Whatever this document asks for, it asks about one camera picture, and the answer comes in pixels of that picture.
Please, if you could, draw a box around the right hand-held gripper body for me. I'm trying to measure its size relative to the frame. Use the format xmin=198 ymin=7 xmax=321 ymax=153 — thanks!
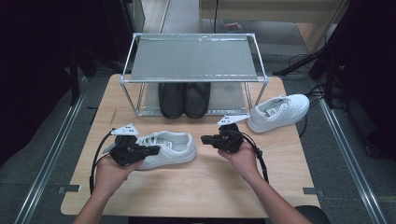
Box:
xmin=214 ymin=114 xmax=251 ymax=154

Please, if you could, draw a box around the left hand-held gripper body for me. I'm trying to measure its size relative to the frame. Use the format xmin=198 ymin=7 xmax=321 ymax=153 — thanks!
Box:
xmin=102 ymin=122 xmax=150 ymax=167

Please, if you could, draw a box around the white sneaker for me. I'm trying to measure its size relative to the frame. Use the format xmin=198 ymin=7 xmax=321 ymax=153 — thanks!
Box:
xmin=247 ymin=93 xmax=310 ymax=134
xmin=134 ymin=130 xmax=198 ymax=171

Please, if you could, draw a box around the black slipper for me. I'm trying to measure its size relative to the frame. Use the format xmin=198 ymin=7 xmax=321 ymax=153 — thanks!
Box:
xmin=183 ymin=82 xmax=212 ymax=119
xmin=158 ymin=82 xmax=186 ymax=119

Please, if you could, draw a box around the metal shoe rack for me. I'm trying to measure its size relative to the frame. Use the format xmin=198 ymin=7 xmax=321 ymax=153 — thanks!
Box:
xmin=119 ymin=32 xmax=270 ymax=117

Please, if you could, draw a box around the person's right hand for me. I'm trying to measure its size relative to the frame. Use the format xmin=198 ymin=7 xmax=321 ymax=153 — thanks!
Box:
xmin=218 ymin=141 xmax=262 ymax=184

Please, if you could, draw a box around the person's left hand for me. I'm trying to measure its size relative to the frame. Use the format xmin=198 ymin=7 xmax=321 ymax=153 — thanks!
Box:
xmin=92 ymin=154 xmax=144 ymax=198

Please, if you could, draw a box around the black metal stand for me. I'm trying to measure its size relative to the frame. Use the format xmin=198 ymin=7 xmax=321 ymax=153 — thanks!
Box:
xmin=68 ymin=49 xmax=125 ymax=106

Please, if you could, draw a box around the black tripod stand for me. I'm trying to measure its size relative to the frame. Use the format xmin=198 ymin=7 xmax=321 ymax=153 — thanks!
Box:
xmin=273 ymin=43 xmax=347 ymax=110

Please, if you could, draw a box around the black chair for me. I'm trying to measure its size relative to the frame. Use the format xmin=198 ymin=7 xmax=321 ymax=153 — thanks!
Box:
xmin=293 ymin=204 xmax=332 ymax=224

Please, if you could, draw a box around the red and green booklet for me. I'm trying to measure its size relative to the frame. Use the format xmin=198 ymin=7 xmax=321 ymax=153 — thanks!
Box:
xmin=221 ymin=19 xmax=245 ymax=34

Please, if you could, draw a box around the black curtain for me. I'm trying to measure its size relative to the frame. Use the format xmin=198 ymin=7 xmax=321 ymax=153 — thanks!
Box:
xmin=0 ymin=0 xmax=134 ymax=166
xmin=323 ymin=0 xmax=396 ymax=160

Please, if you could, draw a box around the wooden cabinet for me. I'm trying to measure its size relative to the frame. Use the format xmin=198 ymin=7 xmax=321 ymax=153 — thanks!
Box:
xmin=199 ymin=0 xmax=349 ymax=54

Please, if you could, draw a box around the right hand-held gripper cable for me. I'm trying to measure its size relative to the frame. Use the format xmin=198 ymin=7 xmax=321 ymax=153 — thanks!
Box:
xmin=239 ymin=132 xmax=270 ymax=184

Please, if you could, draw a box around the grey table bracket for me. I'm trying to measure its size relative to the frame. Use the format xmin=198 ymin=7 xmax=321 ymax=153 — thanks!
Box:
xmin=57 ymin=184 xmax=82 ymax=194
xmin=303 ymin=187 xmax=325 ymax=198

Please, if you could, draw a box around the metal floor rail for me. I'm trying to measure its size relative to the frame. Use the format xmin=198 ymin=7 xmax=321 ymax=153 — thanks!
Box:
xmin=319 ymin=100 xmax=388 ymax=224
xmin=13 ymin=77 xmax=90 ymax=224

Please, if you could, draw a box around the black floor cable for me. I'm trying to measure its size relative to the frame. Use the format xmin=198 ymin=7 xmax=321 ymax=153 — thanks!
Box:
xmin=298 ymin=83 xmax=347 ymax=138

